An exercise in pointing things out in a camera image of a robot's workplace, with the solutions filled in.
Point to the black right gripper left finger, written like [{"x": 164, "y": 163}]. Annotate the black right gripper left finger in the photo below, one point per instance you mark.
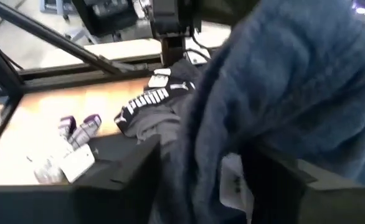
[{"x": 107, "y": 202}]

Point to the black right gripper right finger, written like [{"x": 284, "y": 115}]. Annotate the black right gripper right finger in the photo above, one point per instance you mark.
[{"x": 294, "y": 205}]

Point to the white paper tag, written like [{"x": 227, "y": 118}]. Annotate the white paper tag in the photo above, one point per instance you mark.
[
  {"x": 232, "y": 186},
  {"x": 76, "y": 163}
]

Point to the grey purple-toed sock pair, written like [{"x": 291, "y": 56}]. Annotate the grey purple-toed sock pair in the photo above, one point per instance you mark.
[{"x": 83, "y": 130}]

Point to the dark blue fleece garment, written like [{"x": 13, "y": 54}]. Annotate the dark blue fleece garment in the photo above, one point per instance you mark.
[{"x": 279, "y": 77}]

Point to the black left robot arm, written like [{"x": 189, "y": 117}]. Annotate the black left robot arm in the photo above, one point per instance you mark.
[{"x": 173, "y": 18}]

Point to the grey Puma garment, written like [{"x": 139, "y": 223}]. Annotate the grey Puma garment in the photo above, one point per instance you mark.
[{"x": 157, "y": 93}]

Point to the black office chair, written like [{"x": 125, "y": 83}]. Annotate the black office chair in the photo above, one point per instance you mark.
[{"x": 86, "y": 18}]

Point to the black aluminium table frame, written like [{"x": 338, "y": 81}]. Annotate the black aluminium table frame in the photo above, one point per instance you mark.
[{"x": 61, "y": 39}]

